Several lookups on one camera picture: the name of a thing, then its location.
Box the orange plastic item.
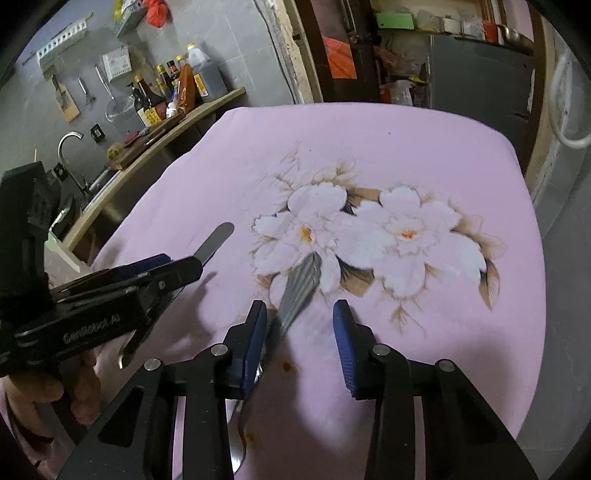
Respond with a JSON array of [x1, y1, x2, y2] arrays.
[[323, 37, 358, 81]]

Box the hanging wooden brush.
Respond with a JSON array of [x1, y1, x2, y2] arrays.
[[50, 74, 80, 123]]

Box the white hose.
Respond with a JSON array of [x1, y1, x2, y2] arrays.
[[549, 46, 591, 149]]

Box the metal bowl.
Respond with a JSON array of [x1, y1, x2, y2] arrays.
[[496, 25, 536, 49]]

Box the perforated metal wall rail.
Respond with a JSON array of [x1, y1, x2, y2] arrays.
[[36, 21, 88, 70]]

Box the person's left hand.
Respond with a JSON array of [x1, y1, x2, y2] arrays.
[[7, 348, 103, 428]]

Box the dark sauce bottle white label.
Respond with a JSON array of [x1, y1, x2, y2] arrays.
[[130, 75, 161, 127]]

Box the hanging mesh strainer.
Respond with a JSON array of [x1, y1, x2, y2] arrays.
[[95, 62, 136, 123]]

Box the wooden countertop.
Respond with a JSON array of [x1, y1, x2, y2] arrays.
[[62, 88, 245, 250]]

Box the orange-brown sauce packet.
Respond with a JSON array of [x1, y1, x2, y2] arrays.
[[176, 64, 197, 114]]

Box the chrome faucet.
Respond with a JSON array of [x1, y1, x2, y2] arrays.
[[58, 131, 92, 195]]

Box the large dark oil jug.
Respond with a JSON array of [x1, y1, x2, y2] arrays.
[[185, 42, 228, 103]]

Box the dark brown door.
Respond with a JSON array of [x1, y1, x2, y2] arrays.
[[300, 0, 384, 103]]

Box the green box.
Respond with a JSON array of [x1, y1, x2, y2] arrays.
[[375, 11, 414, 31]]

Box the grey cabinet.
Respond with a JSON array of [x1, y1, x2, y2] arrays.
[[427, 33, 536, 153]]

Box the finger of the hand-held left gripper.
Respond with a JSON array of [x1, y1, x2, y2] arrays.
[[51, 256, 204, 305], [85, 253, 175, 283]]

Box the crumpled plastic bags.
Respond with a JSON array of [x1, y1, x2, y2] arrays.
[[379, 78, 414, 107]]

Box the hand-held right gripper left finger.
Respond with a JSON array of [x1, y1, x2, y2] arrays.
[[58, 299, 269, 480]]

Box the hanging metal peeler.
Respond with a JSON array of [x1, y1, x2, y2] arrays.
[[76, 76, 96, 108]]

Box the red plastic bag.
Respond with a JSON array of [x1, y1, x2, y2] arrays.
[[143, 0, 169, 28]]

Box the silver metal utensil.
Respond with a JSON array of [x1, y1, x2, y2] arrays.
[[117, 222, 235, 370]]

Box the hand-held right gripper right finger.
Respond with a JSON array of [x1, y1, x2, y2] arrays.
[[332, 299, 539, 480]]

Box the ridged handle metal spoon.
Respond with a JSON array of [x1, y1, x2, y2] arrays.
[[226, 253, 323, 476]]

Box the wooden cutting board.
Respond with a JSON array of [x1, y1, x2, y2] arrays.
[[108, 115, 188, 169]]

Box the steel sink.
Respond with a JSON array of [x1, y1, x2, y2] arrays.
[[83, 166, 122, 200]]

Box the doorway frame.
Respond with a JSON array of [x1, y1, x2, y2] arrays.
[[272, 0, 560, 195]]

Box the pink floral tablecloth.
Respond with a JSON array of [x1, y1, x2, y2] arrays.
[[90, 104, 546, 480]]

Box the dark sauce bottle yellow cap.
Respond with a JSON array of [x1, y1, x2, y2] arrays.
[[156, 64, 172, 104]]

